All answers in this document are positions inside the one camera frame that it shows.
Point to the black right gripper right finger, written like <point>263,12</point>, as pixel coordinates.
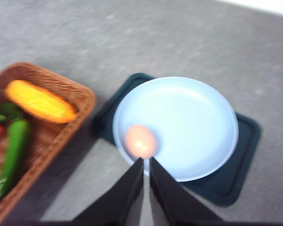
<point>177,205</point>

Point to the pink-brown egg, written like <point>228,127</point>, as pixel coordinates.
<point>140,141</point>

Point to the blue plate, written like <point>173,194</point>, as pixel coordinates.
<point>195,125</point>

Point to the brown wicker basket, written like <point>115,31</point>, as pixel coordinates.
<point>46,138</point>

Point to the black square tray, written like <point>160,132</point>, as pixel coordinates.
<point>223,186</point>

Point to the green toy cucumber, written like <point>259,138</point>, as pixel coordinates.
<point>15,157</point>

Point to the yellow toy corn cob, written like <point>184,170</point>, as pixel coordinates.
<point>39,101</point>

